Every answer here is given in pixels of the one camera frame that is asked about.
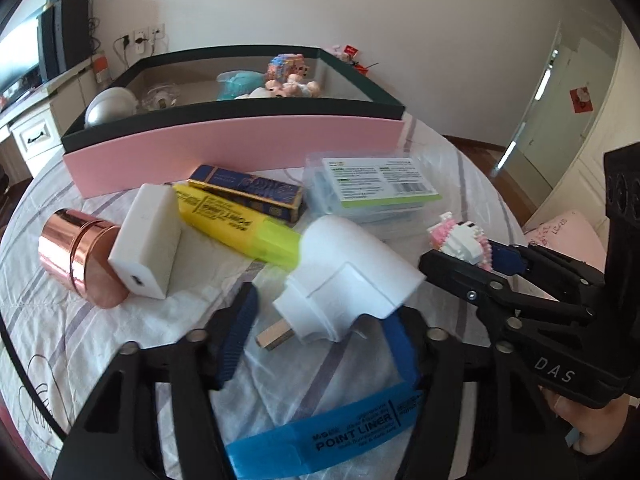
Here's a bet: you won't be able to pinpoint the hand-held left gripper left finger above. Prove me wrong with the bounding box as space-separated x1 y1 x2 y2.
51 282 261 480

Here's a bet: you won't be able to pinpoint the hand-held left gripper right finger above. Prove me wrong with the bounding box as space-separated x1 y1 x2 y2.
382 304 583 480

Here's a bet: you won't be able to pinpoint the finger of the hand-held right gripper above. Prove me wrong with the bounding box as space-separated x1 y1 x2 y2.
486 241 607 307
418 249 592 332

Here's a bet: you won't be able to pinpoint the pink white block figure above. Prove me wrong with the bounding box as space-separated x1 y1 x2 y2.
426 211 493 270

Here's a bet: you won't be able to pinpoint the white round plug charger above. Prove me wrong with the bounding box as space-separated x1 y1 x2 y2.
256 215 426 352

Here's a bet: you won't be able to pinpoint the white rectangular power adapter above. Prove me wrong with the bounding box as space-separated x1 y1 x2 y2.
108 183 183 301

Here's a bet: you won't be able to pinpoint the blue and gold box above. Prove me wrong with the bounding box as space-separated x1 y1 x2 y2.
187 164 306 223

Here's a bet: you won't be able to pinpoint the pink box with dark rim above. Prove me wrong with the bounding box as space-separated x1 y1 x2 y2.
61 46 406 200

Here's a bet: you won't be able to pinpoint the clear plastic object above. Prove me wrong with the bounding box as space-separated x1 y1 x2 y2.
136 85 181 111

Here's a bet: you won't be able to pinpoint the pink pig doll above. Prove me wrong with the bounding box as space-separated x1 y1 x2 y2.
264 74 323 99

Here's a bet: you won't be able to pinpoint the colourful block building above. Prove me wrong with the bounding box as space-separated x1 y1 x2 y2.
265 54 307 83

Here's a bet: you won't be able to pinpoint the person's right hand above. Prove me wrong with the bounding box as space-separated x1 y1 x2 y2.
544 391 629 457

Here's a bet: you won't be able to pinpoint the pink pillow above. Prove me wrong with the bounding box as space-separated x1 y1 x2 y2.
522 210 608 271

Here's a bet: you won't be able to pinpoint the yellow highlighter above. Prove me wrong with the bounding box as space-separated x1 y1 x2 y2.
171 183 303 267

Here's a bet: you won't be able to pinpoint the blue highlighter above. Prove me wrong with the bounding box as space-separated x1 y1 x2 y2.
225 385 426 476

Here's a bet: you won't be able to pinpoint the clear plastic case green label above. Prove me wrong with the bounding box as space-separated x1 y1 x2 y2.
305 152 445 223

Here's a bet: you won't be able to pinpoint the white door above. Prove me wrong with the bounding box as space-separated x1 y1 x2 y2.
510 35 592 181

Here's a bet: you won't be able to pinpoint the rose gold cylinder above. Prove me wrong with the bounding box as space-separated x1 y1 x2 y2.
38 208 130 309

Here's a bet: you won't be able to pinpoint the white desk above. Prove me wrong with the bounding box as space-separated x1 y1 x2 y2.
0 52 109 181

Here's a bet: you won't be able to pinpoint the bottle with orange cap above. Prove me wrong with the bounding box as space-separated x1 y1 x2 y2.
92 55 111 89

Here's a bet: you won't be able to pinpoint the black computer tower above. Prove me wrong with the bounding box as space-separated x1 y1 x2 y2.
37 0 94 83

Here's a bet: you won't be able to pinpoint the black computer monitor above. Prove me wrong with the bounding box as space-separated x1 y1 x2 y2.
0 15 42 103

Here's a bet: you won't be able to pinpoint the thin black curved cable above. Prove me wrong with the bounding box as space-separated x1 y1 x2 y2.
0 310 71 442

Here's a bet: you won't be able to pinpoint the white wall sockets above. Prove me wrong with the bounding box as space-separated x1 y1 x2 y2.
132 22 167 53

